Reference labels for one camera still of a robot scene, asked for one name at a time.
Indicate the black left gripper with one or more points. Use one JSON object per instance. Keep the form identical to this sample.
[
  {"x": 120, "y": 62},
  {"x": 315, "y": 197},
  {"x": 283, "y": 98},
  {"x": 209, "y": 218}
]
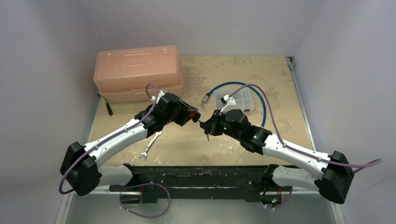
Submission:
[{"x": 185, "y": 110}]

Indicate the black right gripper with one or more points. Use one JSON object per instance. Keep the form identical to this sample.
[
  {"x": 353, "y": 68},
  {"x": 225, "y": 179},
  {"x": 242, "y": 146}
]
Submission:
[{"x": 210, "y": 125}]

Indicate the orange black padlock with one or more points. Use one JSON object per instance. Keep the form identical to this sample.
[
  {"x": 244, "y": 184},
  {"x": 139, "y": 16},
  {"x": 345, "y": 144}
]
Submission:
[{"x": 195, "y": 116}]

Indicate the black-headed key bunch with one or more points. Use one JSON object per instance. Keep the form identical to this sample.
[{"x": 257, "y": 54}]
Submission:
[{"x": 207, "y": 130}]

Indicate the blue cable lock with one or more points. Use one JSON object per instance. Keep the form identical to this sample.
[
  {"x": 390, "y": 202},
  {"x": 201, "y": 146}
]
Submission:
[{"x": 207, "y": 96}]

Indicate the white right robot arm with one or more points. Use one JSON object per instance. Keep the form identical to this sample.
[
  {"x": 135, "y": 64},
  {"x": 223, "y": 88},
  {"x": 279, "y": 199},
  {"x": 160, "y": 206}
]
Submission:
[{"x": 329, "y": 174}]

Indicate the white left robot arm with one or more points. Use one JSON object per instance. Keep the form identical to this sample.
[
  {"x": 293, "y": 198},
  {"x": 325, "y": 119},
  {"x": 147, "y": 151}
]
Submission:
[{"x": 82, "y": 167}]

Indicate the clear plastic screw organizer box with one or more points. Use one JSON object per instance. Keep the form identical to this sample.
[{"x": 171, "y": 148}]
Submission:
[{"x": 243, "y": 98}]

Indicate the silver open-end wrench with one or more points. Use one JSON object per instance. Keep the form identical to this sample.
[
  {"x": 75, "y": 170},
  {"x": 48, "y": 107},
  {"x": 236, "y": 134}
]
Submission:
[{"x": 144, "y": 154}]

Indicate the orange plastic toolbox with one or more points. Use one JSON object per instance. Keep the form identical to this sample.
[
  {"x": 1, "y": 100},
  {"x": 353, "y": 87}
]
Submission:
[{"x": 122, "y": 75}]

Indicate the black-handled tool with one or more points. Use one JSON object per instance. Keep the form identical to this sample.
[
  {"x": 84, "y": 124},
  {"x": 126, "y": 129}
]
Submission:
[{"x": 109, "y": 110}]

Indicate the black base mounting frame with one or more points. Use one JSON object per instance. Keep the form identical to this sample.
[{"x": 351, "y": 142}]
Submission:
[{"x": 251, "y": 183}]

